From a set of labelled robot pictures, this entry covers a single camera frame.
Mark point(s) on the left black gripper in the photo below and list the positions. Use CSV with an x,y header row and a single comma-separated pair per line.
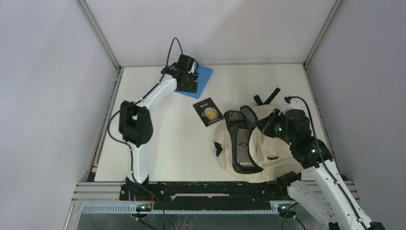
x,y
192,86

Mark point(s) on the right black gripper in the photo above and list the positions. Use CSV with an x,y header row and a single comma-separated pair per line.
x,y
265,124

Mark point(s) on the blue notebook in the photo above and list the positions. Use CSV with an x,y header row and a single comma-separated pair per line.
x,y
204,76

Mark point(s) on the black booklet with gold emblem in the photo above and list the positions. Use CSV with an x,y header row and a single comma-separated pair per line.
x,y
208,112

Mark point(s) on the beige canvas student bag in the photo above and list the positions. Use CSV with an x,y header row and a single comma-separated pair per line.
x,y
271,157

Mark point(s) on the grey and white book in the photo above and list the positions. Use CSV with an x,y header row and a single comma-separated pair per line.
x,y
243,147

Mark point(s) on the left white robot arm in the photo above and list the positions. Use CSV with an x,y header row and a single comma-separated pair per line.
x,y
132,124

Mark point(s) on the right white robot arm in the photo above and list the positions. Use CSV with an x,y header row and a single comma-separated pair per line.
x,y
339,211

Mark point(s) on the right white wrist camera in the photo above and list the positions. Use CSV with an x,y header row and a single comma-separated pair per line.
x,y
293,104

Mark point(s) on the black mounting rail base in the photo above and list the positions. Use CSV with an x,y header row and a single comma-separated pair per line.
x,y
205,196

